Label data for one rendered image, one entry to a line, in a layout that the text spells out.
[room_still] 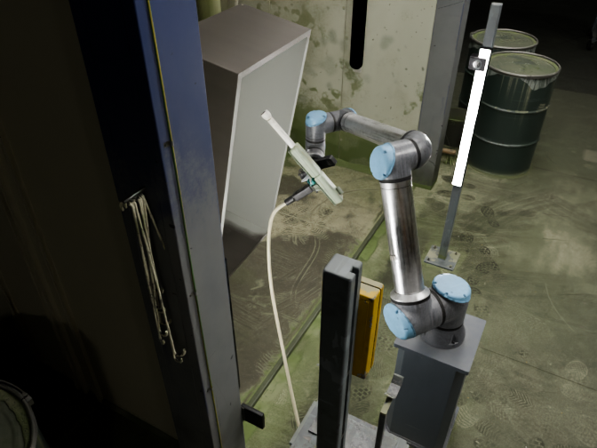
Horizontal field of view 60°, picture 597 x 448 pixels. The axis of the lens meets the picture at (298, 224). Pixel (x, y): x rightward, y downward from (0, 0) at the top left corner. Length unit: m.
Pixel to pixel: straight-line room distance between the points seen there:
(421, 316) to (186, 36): 1.29
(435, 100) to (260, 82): 1.77
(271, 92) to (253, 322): 1.31
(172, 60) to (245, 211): 1.94
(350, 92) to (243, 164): 1.62
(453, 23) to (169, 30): 2.88
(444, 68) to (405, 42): 0.34
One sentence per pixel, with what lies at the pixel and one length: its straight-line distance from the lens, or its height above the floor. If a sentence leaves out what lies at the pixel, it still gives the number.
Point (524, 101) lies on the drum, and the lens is 4.43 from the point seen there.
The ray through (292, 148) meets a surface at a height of 1.33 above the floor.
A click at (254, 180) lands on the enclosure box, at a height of 0.78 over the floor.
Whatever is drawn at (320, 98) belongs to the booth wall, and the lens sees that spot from 4.37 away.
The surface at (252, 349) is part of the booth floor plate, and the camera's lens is 2.93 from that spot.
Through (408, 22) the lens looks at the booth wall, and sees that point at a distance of 3.92.
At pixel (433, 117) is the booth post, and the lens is 4.07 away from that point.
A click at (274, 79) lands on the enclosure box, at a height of 1.38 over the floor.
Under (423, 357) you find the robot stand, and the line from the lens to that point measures 2.19.
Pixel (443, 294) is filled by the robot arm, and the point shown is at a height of 0.91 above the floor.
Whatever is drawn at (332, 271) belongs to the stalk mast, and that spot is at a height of 1.64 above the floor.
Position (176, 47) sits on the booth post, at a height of 1.93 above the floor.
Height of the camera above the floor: 2.28
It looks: 37 degrees down
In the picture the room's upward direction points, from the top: straight up
